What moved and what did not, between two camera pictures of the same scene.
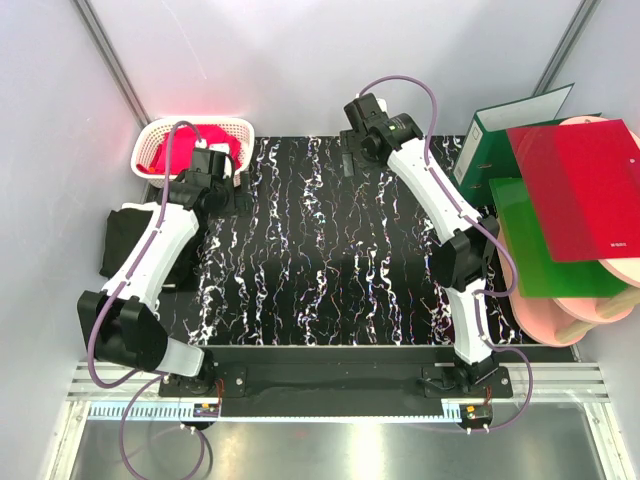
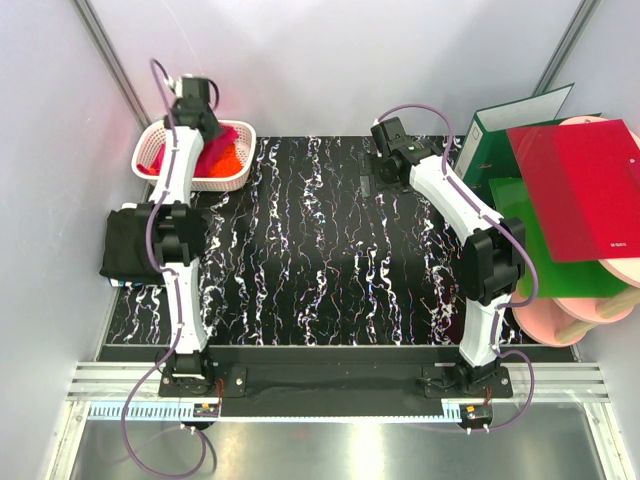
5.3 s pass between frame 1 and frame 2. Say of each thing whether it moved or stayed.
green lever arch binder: stayed
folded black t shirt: stayed
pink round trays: stayed
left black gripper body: moved
